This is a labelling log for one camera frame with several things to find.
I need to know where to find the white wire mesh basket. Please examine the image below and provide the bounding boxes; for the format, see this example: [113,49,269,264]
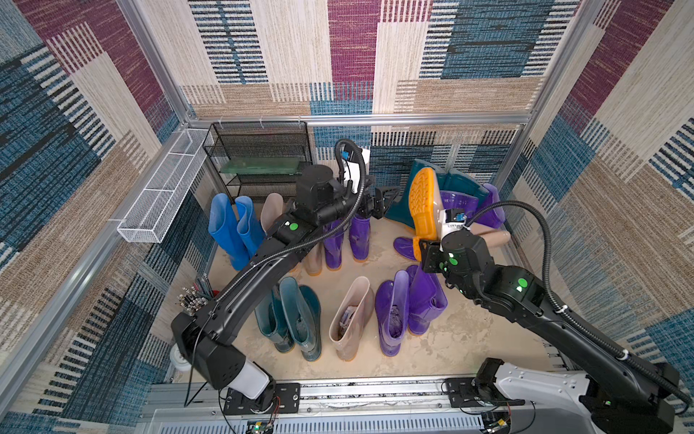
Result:
[117,128,208,243]

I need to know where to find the red pen holder cup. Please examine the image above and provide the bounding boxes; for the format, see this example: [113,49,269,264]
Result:
[178,273,219,316]

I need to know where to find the beige rain boot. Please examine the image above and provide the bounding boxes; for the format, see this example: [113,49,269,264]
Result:
[301,242,323,276]
[260,193,286,234]
[329,276,375,362]

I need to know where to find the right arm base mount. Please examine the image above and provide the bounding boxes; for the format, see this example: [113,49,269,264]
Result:
[443,357,590,413]

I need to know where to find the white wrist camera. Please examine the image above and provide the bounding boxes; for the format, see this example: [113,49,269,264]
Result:
[342,148,370,193]
[438,208,469,241]

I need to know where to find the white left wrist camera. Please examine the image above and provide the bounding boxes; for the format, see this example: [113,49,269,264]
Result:
[342,148,370,193]

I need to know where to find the green tray on rack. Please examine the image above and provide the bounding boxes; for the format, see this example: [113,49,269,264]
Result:
[220,157,301,175]

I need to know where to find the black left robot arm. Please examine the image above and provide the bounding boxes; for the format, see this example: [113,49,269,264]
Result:
[172,139,389,407]

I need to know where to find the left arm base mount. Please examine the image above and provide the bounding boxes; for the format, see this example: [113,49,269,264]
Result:
[222,373,301,416]

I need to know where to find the purple rain boot front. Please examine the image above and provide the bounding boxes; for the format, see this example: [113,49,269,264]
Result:
[375,271,410,357]

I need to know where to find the black wire mesh shelf rack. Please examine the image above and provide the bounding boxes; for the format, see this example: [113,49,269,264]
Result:
[204,121,314,204]

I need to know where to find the white round clock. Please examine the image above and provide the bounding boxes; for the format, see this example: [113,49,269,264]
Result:
[169,345,192,373]

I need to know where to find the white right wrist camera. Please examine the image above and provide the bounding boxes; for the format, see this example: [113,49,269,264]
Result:
[438,208,469,241]

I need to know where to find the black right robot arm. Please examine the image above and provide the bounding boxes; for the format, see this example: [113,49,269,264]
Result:
[414,201,692,433]

